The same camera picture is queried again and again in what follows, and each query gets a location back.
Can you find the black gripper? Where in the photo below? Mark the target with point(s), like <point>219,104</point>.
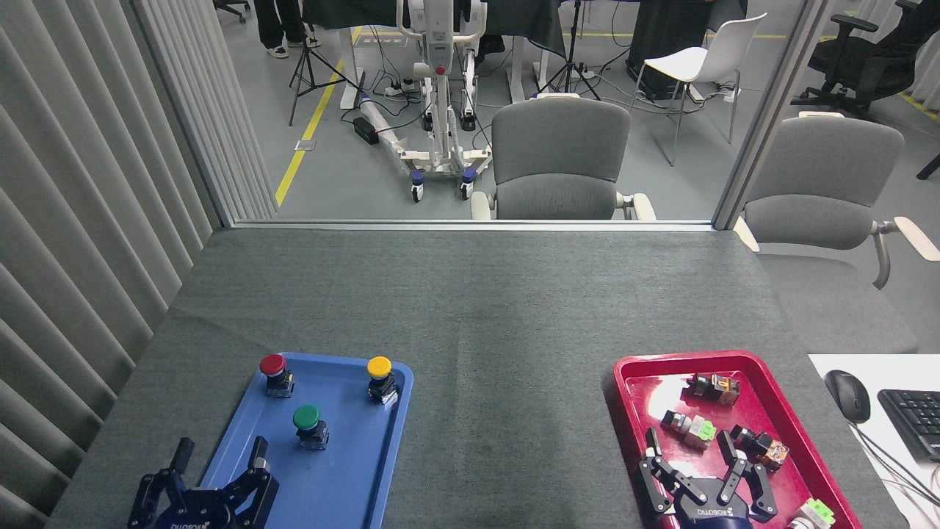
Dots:
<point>712,507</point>
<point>194,510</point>

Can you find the green push button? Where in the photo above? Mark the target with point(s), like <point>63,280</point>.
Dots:
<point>306,417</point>

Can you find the red push button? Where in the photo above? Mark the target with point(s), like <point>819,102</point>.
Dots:
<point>272,364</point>

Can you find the yellow push button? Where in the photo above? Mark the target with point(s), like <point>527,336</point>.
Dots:
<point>379,366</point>

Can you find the red plastic tray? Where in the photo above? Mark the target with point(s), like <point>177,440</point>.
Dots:
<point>742,411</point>

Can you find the blue plastic tray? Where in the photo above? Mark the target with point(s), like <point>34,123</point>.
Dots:
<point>345,470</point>

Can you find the black computer mouse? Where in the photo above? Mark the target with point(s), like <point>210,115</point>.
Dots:
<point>848,395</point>

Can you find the black keyboard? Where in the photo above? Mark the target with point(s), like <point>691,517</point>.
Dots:
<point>914,420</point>

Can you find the grey chair with pale armrests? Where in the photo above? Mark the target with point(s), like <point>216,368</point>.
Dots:
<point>822,176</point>
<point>558,147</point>

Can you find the black power adapter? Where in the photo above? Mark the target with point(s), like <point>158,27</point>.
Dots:
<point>365,130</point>

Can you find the white plastic chair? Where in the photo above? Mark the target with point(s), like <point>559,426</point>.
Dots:
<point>705,59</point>

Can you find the black tripod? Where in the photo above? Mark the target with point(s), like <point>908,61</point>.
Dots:
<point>574,51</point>
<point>303,66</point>

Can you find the black office chair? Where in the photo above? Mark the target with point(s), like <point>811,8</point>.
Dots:
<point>874,66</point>

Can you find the white power strip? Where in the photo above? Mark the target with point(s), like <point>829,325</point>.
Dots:
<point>399,88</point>

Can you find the person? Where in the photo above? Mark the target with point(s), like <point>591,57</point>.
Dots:
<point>270,26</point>

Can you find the white stand on wheels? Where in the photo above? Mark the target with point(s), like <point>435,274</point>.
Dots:
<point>439,44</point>

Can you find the grey switch with green block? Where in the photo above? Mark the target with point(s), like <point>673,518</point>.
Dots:
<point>690,428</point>

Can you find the black orange switch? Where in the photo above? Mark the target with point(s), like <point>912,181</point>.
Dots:
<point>764,447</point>
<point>714,388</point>

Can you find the white green switch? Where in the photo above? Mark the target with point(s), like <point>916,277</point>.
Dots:
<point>814,513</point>

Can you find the silver post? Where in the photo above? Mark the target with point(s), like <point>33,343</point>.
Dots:
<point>771,110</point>

